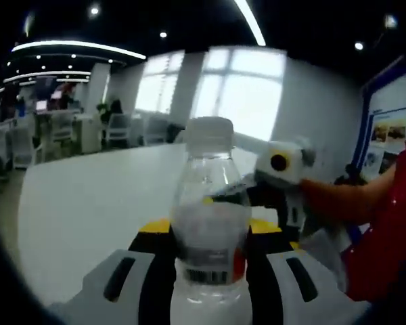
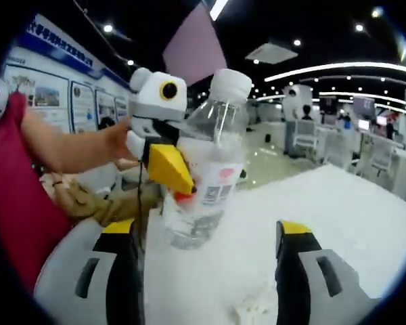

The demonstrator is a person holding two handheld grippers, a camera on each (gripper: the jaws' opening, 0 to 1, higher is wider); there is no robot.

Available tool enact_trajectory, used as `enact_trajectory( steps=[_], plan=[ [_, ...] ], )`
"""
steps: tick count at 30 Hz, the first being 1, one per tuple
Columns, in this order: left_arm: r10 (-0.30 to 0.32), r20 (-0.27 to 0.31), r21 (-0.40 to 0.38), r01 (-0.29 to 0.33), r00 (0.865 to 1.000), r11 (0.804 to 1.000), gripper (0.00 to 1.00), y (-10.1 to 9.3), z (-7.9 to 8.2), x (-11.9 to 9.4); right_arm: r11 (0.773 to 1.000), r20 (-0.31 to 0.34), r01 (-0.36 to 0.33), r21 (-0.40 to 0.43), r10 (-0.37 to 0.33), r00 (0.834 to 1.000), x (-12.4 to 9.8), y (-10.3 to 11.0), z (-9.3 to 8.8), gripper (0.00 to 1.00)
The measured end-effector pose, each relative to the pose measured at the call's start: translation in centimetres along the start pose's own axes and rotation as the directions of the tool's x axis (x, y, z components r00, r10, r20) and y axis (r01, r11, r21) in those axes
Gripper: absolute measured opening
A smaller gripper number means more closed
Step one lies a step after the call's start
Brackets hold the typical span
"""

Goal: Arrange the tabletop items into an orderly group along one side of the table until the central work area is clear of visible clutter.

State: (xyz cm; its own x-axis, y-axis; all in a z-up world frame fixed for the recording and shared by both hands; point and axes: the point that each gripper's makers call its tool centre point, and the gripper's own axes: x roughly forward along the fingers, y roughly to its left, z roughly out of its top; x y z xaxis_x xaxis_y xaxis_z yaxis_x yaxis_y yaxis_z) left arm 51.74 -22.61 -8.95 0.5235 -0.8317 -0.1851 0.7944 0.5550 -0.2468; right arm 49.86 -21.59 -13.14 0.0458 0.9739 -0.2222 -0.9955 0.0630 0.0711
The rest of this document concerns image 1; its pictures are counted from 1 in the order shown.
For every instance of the straight ceiling light strip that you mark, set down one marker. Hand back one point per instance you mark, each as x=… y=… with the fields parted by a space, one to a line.
x=252 y=22

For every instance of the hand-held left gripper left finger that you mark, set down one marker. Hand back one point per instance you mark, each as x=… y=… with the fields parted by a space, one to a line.
x=128 y=287

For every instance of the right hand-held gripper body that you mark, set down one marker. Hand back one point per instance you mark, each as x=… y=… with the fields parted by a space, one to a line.
x=291 y=166

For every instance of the curved ceiling light strip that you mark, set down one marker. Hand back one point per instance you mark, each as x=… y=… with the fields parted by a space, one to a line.
x=78 y=45

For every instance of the potted green plant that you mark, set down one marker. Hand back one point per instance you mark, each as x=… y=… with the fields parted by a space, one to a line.
x=108 y=110

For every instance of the white office chair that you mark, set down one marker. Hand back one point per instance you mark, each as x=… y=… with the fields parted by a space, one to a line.
x=119 y=130

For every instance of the large window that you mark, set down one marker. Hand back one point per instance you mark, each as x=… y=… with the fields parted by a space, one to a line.
x=240 y=91

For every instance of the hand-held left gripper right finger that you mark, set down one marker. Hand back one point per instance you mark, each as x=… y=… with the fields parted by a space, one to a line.
x=281 y=287

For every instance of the person's red garment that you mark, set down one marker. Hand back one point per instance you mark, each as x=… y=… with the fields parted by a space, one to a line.
x=392 y=237

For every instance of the wall poster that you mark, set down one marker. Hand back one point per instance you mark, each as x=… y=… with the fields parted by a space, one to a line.
x=385 y=128

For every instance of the clear water bottle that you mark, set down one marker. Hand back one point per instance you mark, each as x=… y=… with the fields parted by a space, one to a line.
x=209 y=237

